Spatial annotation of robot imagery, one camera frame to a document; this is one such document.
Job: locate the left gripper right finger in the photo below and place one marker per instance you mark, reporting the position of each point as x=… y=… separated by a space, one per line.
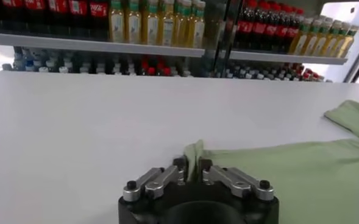
x=237 y=184

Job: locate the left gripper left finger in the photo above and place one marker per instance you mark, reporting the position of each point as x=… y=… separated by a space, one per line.
x=154 y=185

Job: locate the light green polo shirt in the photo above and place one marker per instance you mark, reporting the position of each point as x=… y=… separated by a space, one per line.
x=289 y=182

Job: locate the yellow drink bottle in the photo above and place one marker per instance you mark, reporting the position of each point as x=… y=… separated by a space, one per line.
x=166 y=29
x=198 y=30
x=329 y=45
x=347 y=45
x=338 y=45
x=133 y=27
x=181 y=29
x=319 y=44
x=117 y=27
x=150 y=27
x=309 y=43
x=299 y=42

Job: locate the grey metal shelf rack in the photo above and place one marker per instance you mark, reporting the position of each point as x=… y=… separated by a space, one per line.
x=90 y=45
x=289 y=58

